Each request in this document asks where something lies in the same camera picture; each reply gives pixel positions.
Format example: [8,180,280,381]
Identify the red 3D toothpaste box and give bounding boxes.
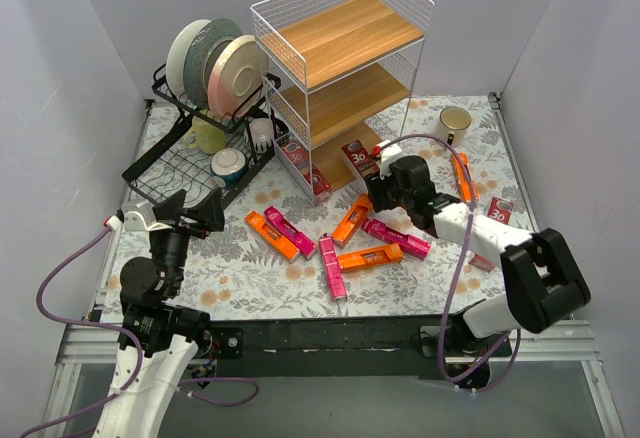
[279,139,332,202]
[341,140,379,193]
[468,196,514,272]

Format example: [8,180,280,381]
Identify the orange toothpaste box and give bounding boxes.
[245,211,300,263]
[338,244,404,272]
[331,194,373,248]
[451,152,478,203]

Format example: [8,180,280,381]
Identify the magenta toothpaste box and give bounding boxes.
[265,206,317,260]
[318,234,348,302]
[361,218,431,260]

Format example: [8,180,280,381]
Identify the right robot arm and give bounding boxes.
[365,155,591,356]

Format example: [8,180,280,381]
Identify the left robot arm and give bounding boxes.
[93,188,225,437]

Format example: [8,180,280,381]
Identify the white and teal bowl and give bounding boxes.
[210,148,247,187]

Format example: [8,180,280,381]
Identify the pale yellow mug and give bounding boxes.
[183,116,227,155]

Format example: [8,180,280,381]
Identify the floral patterned table mat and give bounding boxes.
[177,96,536,320]

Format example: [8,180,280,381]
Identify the white upside-down cup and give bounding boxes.
[249,118,274,154]

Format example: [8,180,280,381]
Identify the pink and cream plate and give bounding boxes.
[207,35,269,121]

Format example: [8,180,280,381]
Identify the cream white plate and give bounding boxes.
[166,19,210,97]

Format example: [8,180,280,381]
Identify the grey green patterned plate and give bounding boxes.
[183,18,242,108]

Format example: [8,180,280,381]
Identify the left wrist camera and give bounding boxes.
[104,199,163,232]

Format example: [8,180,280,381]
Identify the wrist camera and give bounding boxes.
[104,199,163,232]
[371,140,404,179]

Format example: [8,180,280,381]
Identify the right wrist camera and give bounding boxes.
[371,140,404,179]

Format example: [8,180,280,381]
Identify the black wire dish rack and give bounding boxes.
[122,65,275,207]

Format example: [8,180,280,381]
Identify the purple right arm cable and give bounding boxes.
[394,133,522,394]

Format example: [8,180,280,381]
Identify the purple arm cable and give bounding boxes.
[19,217,261,438]
[394,133,522,394]

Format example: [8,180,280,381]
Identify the cream mug black handle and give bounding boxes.
[434,106,472,148]

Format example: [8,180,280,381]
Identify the white wire three-tier shelf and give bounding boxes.
[250,0,434,204]

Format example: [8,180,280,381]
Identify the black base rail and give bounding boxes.
[192,313,514,379]

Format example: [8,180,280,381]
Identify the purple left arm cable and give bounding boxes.
[19,217,261,438]

